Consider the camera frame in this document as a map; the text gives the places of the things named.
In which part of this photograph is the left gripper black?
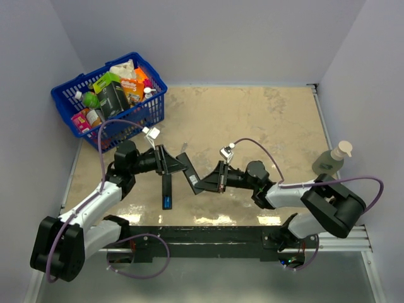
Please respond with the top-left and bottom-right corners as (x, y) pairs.
(129, 144), (187, 175)

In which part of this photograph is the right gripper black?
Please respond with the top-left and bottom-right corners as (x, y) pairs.
(195, 161), (258, 194)

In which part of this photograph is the black remote control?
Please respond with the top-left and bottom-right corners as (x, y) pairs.
(162, 174), (172, 205)
(176, 152), (203, 195)

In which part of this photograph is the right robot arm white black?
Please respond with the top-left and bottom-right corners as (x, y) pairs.
(194, 160), (365, 248)

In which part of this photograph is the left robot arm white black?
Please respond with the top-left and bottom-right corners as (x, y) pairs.
(30, 140), (187, 283)

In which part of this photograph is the white pump bottle in basket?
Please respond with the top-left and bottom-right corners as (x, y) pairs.
(143, 87), (156, 100)

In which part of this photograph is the blue plastic shopping basket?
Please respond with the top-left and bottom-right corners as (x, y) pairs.
(50, 52), (167, 152)

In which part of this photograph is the orange Gillette razor pack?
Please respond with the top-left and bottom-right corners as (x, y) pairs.
(121, 78), (145, 107)

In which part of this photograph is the orange pill bottle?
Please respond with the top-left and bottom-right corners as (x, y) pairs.
(86, 109), (102, 128)

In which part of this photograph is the green black razor box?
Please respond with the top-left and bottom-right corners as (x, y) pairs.
(93, 72), (130, 119)

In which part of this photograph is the pink box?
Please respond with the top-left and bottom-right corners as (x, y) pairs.
(71, 112), (91, 134)

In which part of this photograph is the green bottle white cap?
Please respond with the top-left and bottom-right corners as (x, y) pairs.
(74, 91), (100, 109)

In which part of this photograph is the crumpled beige paper bag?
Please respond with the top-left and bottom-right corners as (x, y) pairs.
(109, 59), (137, 80)

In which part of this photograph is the green liquid soap pump bottle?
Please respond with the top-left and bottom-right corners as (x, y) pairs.
(312, 141), (353, 175)

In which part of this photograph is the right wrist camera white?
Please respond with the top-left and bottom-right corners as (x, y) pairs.
(219, 143), (235, 164)

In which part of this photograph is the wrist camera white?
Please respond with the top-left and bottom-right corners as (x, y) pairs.
(219, 143), (235, 164)
(142, 127), (160, 149)

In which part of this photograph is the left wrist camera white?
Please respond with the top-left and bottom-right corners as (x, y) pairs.
(142, 127), (160, 149)

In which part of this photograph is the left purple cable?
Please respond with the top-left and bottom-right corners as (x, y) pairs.
(45, 119), (145, 283)

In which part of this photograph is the purple cable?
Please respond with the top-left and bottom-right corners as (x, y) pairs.
(45, 119), (145, 283)
(232, 138), (385, 212)

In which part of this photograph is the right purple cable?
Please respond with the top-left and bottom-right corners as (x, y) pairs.
(232, 138), (385, 212)

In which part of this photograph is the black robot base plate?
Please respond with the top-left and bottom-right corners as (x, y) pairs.
(107, 217), (319, 263)

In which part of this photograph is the aluminium frame rail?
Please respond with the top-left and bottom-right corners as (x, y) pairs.
(319, 225), (372, 252)

